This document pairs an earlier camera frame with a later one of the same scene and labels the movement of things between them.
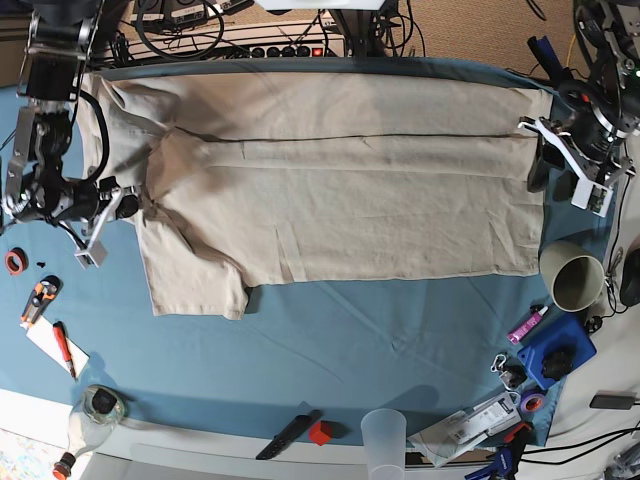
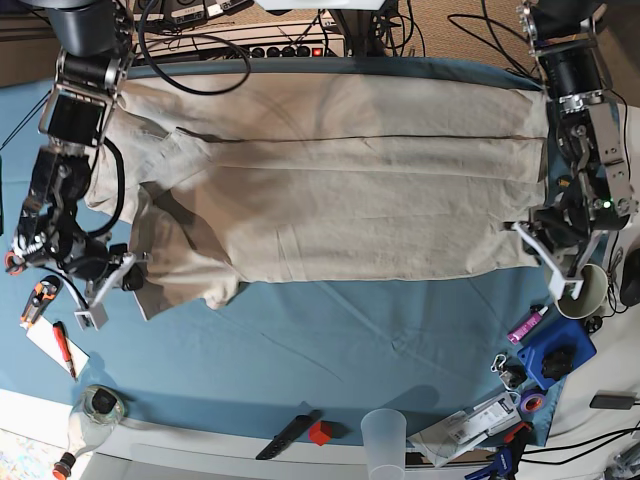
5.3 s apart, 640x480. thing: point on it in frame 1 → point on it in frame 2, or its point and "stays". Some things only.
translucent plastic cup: [385, 436] stays
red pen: [59, 329] stays
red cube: [320, 432] stays
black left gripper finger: [128, 206] → [133, 279]
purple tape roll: [532, 403] stays
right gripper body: [594, 150] → [561, 242]
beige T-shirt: [250, 178] stays
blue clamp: [507, 456] stays
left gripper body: [86, 208] → [123, 269]
